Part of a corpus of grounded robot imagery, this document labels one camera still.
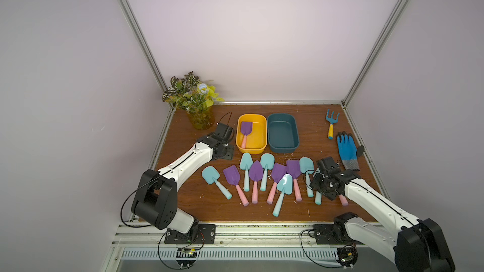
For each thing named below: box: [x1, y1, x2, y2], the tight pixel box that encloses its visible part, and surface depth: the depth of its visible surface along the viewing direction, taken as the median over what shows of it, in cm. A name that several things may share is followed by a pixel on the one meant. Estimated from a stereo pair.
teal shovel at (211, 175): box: [201, 165, 233, 200], surface depth 91 cm
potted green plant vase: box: [162, 70, 225, 131], surface depth 100 cm
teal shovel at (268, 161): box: [260, 153, 276, 192], surface depth 95 cm
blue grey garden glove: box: [336, 130, 365, 172], surface depth 99 cm
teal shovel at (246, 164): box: [239, 152, 254, 193], surface depth 94 cm
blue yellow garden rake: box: [325, 108, 341, 140], surface depth 113 cm
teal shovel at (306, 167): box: [298, 156, 315, 198], surface depth 93 cm
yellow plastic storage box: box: [235, 113, 268, 155], surface depth 105 cm
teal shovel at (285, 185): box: [272, 173, 294, 217], surface depth 87 cm
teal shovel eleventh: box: [314, 190, 323, 206], surface depth 81 cm
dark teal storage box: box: [267, 113, 300, 153], surface depth 106 cm
